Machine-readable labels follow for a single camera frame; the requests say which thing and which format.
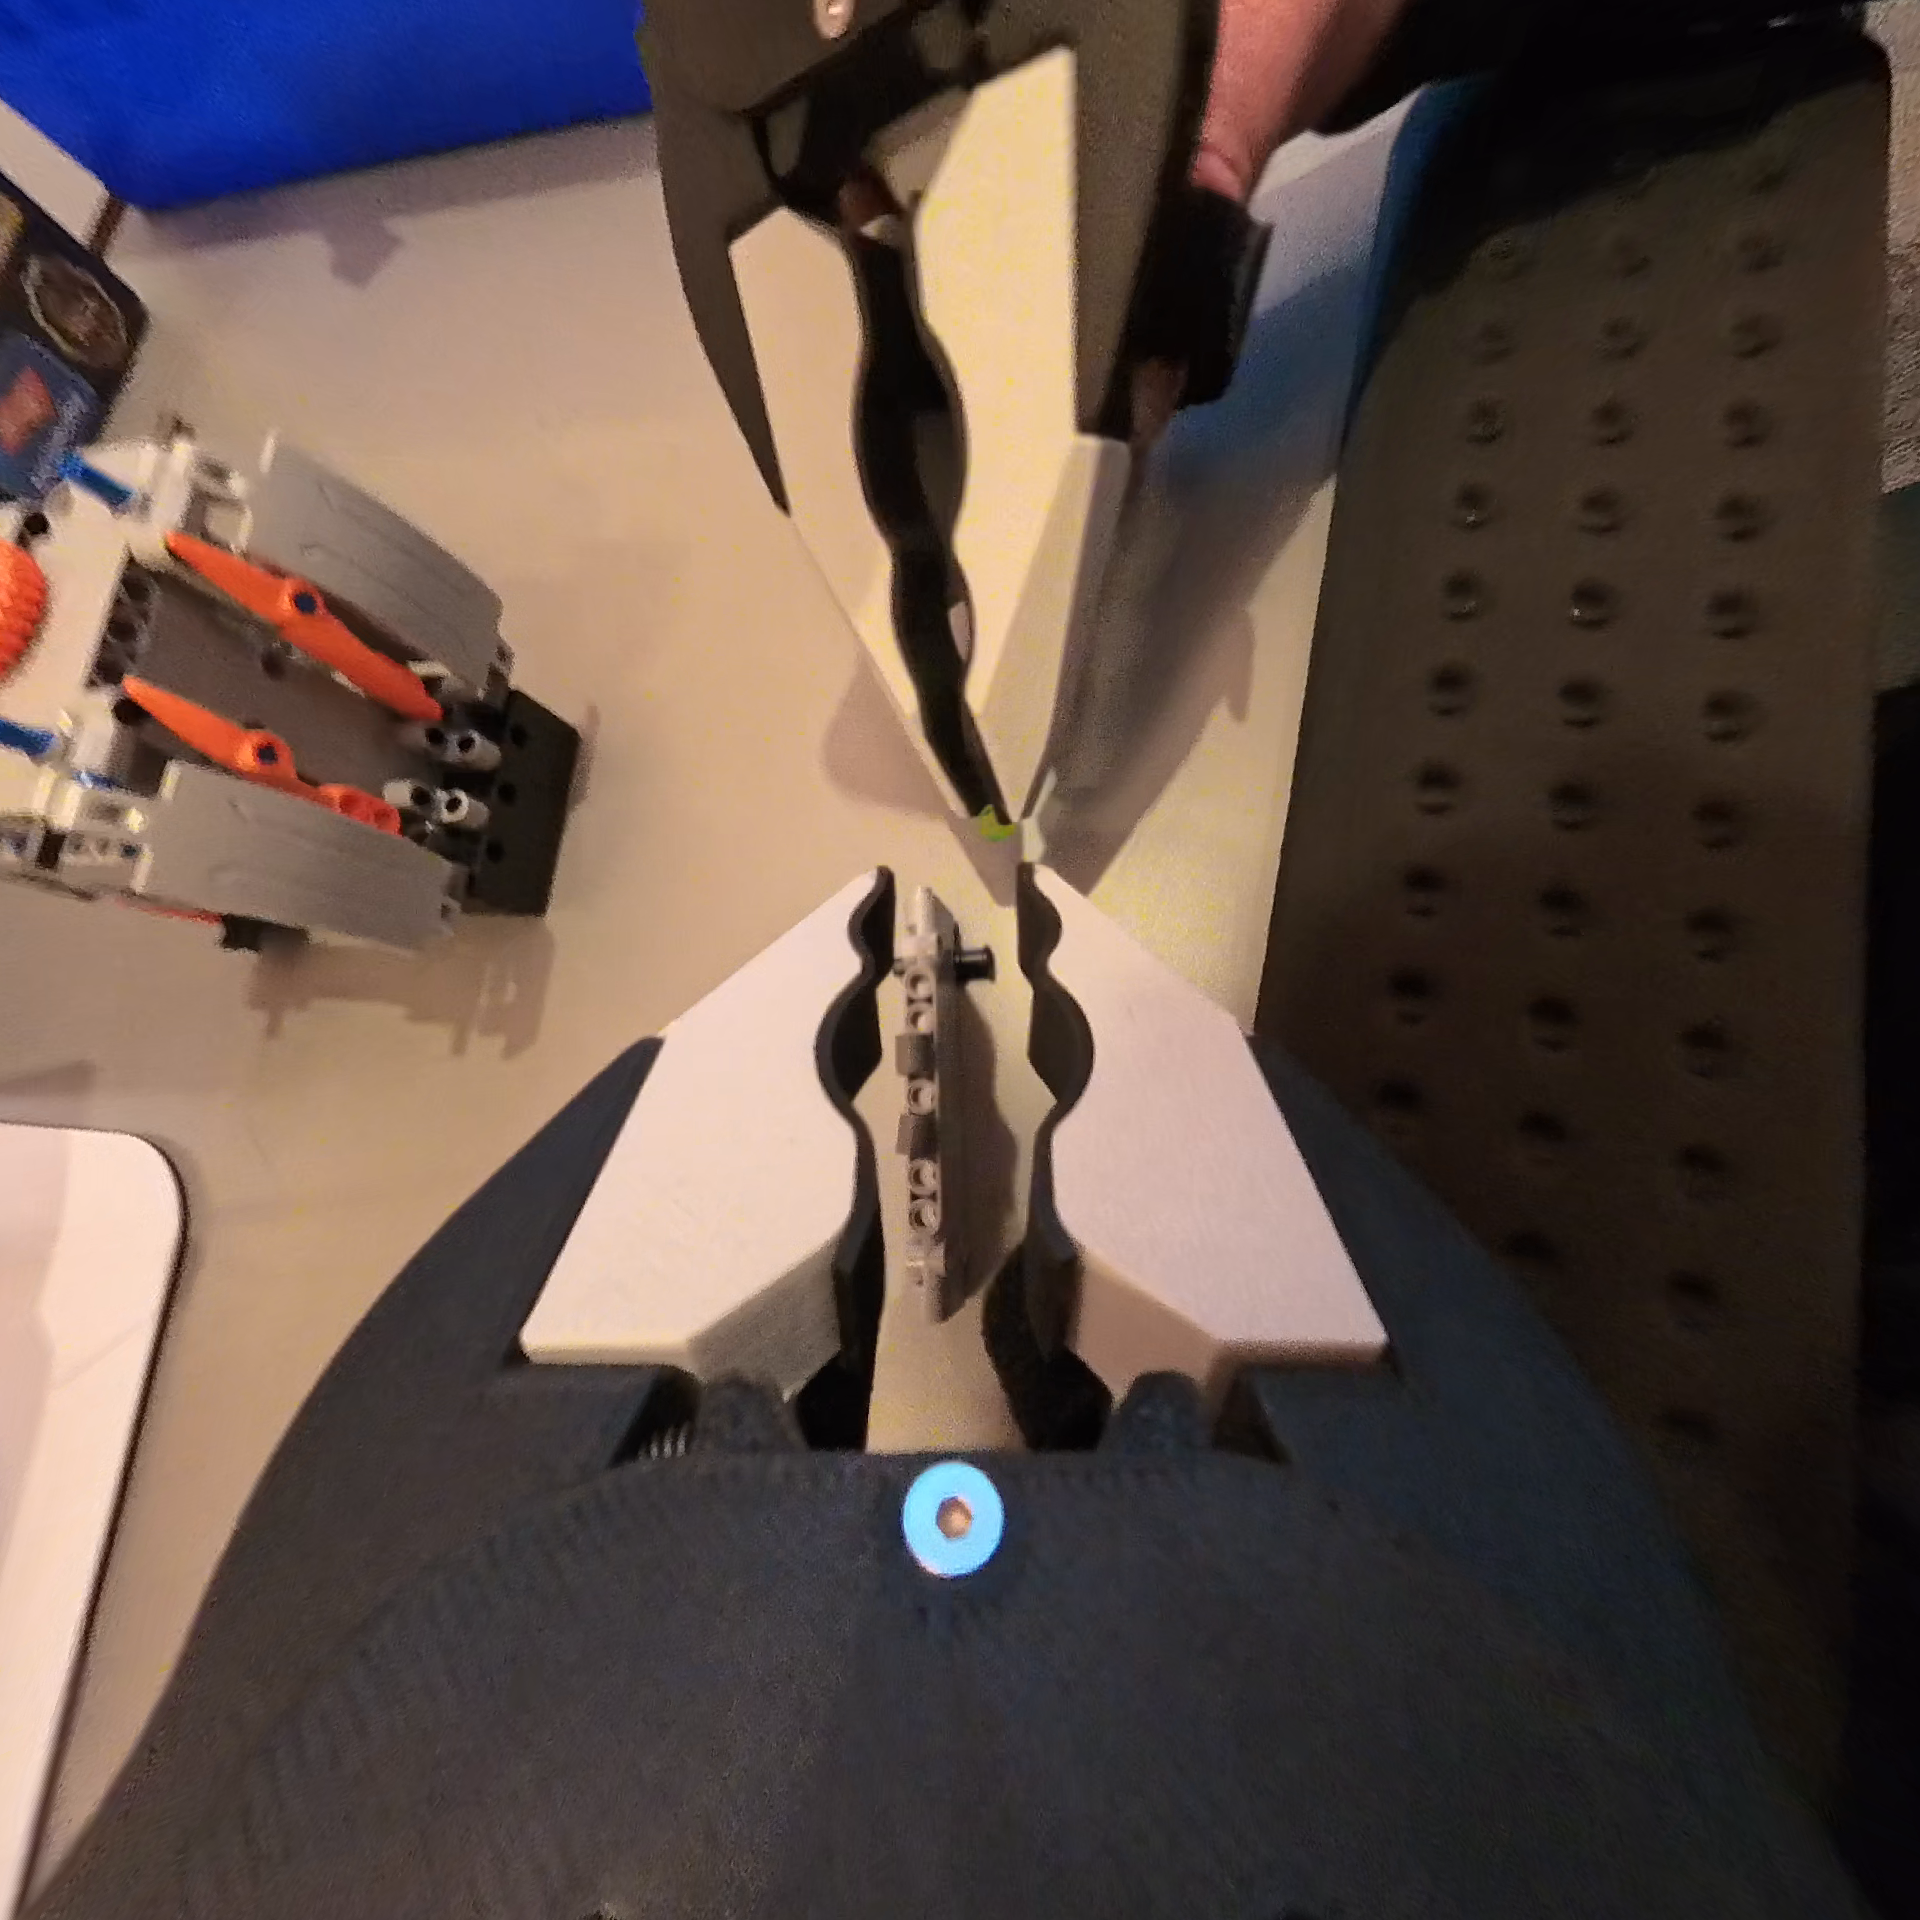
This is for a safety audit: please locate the light grey holed brick beam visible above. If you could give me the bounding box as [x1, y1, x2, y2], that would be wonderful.
[889, 883, 1001, 1325]

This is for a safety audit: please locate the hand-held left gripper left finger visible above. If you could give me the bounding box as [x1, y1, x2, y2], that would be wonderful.
[519, 863, 899, 1407]

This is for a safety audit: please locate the blue toy set box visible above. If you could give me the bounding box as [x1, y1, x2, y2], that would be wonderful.
[0, 168, 155, 506]

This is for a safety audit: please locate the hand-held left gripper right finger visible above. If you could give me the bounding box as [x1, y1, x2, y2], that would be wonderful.
[987, 859, 1392, 1407]

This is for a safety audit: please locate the white stand with base plate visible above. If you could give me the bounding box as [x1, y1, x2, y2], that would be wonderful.
[0, 1121, 191, 1865]

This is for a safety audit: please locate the grey orange toy brick model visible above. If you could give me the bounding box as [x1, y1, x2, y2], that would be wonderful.
[0, 415, 587, 957]

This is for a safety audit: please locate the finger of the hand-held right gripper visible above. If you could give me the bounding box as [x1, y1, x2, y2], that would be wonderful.
[902, 46, 1137, 817]
[726, 207, 1001, 822]

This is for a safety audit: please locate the black studded foam pad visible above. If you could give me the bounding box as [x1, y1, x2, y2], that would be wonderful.
[1257, 29, 1894, 1808]

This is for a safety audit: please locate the blue plastic bin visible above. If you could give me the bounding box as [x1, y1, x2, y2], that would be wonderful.
[0, 0, 656, 215]

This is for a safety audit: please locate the person's right hand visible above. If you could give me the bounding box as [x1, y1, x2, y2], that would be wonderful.
[1191, 0, 1421, 207]

